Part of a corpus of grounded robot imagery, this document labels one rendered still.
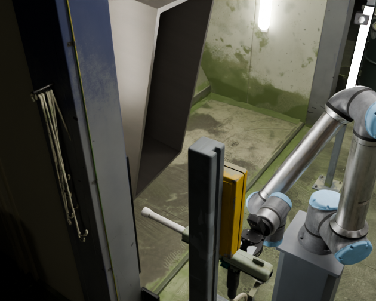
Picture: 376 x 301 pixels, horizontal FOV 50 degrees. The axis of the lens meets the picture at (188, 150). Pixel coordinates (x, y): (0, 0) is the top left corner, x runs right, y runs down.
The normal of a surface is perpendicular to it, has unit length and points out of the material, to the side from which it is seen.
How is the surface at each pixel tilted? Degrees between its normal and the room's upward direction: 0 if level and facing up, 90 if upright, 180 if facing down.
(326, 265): 0
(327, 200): 5
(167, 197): 0
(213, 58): 90
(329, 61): 90
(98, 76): 90
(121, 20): 90
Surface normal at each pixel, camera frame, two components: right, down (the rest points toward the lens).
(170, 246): 0.00, -0.83
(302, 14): -0.56, 0.47
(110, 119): 0.83, 0.32
